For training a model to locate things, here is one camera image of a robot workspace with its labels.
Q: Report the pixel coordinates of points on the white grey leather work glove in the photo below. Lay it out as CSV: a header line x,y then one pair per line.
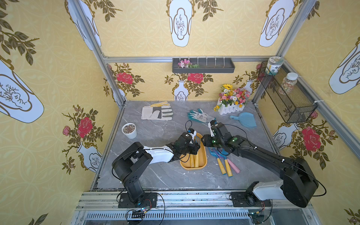
x,y
159,111

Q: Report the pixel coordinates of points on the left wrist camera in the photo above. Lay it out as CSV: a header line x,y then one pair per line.
x,y
192,132

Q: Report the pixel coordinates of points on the grey wall shelf tray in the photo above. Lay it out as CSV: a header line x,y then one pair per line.
x,y
207,65

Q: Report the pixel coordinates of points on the white fence flower planter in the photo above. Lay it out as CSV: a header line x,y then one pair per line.
x,y
231,99

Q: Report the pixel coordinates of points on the small pink flowers on shelf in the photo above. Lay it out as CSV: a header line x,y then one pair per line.
x,y
187,64

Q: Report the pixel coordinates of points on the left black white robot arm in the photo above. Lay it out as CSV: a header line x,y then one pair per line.
x,y
131,164

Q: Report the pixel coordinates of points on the blue rake yellow handle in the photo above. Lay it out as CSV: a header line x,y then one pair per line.
x,y
224,169
192,162
196,157

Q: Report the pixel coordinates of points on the purple rake pink handle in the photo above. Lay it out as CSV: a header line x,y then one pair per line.
x,y
223,154

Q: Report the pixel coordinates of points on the yellow plastic storage box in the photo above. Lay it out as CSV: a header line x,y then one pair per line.
x,y
202,159

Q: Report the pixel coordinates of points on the white cup with pebbles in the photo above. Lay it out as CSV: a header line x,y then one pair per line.
x,y
129,130

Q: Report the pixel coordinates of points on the aluminium front rail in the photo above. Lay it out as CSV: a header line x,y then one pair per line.
x,y
192,205

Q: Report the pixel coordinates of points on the clear jar white lid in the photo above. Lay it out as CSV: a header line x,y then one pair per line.
x,y
288,83

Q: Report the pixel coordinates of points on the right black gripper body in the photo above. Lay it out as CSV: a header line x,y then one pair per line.
x,y
207,141

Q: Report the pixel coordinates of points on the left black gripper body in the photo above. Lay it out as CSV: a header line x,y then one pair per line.
x,y
194,145

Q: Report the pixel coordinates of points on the jar with green label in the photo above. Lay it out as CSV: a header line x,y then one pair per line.
x,y
273,65

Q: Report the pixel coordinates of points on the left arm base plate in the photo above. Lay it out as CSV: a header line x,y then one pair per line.
x,y
148,199

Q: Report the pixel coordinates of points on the teal white garden glove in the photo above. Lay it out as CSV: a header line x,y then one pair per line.
x,y
200,116

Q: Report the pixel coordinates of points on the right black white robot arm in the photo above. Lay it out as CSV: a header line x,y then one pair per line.
x,y
297,183

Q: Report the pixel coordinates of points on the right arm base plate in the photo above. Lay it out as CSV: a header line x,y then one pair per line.
x,y
243,199

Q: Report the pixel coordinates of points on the light blue dustpan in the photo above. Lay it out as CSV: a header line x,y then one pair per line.
x,y
246,119

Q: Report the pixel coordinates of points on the black wire mesh basket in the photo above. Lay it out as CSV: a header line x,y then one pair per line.
x,y
294,106

